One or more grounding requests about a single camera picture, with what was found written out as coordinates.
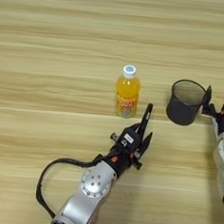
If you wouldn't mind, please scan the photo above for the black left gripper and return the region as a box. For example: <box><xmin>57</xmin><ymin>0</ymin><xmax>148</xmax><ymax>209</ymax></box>
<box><xmin>107</xmin><ymin>121</ymin><xmax>154</xmax><ymax>180</ymax></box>

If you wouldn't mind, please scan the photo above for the black mesh pen cup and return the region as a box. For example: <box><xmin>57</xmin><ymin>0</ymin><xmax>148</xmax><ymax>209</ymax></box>
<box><xmin>164</xmin><ymin>78</ymin><xmax>209</xmax><ymax>128</ymax></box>

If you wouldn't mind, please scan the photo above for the orange juice bottle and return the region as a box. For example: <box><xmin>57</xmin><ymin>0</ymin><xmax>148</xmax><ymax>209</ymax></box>
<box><xmin>113</xmin><ymin>63</ymin><xmax>143</xmax><ymax>120</ymax></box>

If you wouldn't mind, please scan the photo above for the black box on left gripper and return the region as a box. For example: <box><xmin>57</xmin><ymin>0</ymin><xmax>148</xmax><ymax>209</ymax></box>
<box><xmin>119</xmin><ymin>128</ymin><xmax>139</xmax><ymax>151</ymax></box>

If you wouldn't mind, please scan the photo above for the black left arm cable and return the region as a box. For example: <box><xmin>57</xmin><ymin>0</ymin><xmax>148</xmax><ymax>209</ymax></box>
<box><xmin>33</xmin><ymin>148</ymin><xmax>114</xmax><ymax>224</ymax></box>

